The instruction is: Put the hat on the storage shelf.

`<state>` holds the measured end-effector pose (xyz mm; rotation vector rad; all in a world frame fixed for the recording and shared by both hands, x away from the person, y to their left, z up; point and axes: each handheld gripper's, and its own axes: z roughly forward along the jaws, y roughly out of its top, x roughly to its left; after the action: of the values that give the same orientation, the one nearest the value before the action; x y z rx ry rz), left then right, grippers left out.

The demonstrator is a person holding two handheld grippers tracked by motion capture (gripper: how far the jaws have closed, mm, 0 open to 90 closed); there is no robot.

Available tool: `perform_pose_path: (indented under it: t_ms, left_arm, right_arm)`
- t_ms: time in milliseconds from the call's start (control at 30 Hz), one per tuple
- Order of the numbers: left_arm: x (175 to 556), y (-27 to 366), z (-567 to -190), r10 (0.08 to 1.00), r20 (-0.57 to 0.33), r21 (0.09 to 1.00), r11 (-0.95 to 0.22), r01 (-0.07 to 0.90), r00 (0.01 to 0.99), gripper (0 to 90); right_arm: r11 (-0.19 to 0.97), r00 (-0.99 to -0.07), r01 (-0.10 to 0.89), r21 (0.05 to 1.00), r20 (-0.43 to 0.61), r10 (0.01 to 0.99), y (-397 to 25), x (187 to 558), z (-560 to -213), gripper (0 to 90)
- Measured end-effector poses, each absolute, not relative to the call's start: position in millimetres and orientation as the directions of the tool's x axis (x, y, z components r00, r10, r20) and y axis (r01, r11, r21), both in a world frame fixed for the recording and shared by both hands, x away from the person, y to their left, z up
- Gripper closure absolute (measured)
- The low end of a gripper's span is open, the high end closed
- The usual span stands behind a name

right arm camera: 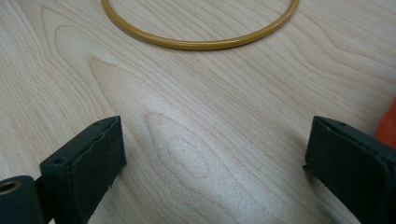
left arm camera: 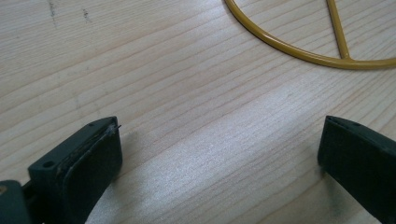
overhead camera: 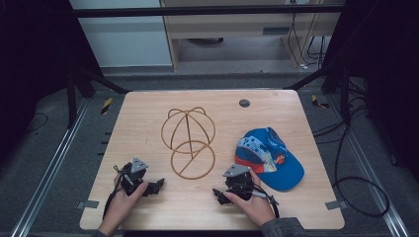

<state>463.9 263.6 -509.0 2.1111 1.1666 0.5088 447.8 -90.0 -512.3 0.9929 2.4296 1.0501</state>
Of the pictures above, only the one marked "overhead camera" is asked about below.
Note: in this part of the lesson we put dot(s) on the person's left hand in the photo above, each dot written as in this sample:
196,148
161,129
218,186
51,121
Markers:
122,207

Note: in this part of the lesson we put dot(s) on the yellow black striped tape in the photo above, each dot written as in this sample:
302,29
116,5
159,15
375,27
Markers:
106,105
318,102

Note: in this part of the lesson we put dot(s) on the person's right hand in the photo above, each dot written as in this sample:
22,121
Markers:
258,209

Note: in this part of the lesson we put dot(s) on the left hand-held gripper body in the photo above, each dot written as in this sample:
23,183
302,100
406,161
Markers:
133,179

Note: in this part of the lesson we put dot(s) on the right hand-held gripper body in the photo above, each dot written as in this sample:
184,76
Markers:
239,184

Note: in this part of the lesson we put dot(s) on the grey tape strip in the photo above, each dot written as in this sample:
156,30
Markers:
336,205
88,204

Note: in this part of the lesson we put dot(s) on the white cabinet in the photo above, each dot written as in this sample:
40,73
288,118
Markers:
125,42

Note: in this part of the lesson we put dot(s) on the black metal stand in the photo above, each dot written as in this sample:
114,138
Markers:
344,95
70,98

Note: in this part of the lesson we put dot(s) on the blue printed baseball cap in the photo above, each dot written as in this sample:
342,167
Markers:
280,164

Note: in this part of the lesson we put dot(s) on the light wooden desk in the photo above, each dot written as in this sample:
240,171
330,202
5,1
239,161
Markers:
230,26

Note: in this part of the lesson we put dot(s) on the black horizontal frame bar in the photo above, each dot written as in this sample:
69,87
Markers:
197,11

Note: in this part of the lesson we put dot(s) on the black curtain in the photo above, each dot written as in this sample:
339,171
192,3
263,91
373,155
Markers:
33,65
388,82

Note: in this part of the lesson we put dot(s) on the silver metal floor rail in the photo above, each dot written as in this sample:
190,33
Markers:
49,171
372,177

